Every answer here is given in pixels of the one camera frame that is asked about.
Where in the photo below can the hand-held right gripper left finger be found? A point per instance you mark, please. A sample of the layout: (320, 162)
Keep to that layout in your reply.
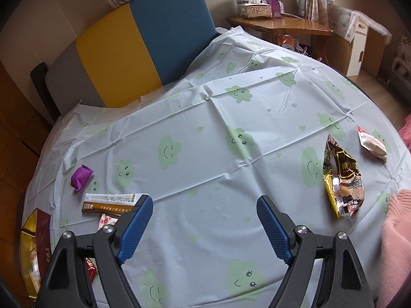
(135, 227)

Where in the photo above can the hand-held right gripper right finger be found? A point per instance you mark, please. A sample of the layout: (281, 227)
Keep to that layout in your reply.
(273, 231)

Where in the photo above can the dark red gold-lined gift box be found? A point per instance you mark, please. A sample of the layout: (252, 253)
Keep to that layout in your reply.
(43, 231)

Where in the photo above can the pink floral snack packet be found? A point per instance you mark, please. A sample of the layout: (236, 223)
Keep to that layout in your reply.
(107, 220)

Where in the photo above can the long brown white stick packet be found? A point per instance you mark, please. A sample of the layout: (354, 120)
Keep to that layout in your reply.
(106, 200)

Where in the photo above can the red candy packet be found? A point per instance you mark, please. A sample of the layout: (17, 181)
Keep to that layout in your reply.
(91, 268)

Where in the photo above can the purple snack packet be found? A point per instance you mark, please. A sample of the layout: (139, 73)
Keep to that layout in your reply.
(82, 177)

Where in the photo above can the gold foil snack bag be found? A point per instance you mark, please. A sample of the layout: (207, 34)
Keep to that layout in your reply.
(345, 179)

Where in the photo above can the cloud-print tablecloth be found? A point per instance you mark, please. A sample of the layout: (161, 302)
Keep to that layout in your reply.
(224, 154)

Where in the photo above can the pink fluffy clothing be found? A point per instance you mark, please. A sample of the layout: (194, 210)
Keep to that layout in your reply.
(398, 247)

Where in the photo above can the white red-ended snack packet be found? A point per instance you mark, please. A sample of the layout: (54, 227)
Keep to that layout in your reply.
(372, 144)

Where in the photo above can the white cabinet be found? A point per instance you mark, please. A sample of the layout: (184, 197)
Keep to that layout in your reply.
(356, 51)

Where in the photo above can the wooden side table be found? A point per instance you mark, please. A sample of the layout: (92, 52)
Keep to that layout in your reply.
(289, 25)

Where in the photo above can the grey yellow blue sofa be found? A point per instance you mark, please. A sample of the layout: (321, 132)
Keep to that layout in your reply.
(167, 22)

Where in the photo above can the ornate tissue box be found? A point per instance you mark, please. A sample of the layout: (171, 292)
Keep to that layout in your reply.
(253, 9)

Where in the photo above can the purple box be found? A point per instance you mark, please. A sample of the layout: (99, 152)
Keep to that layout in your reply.
(275, 6)

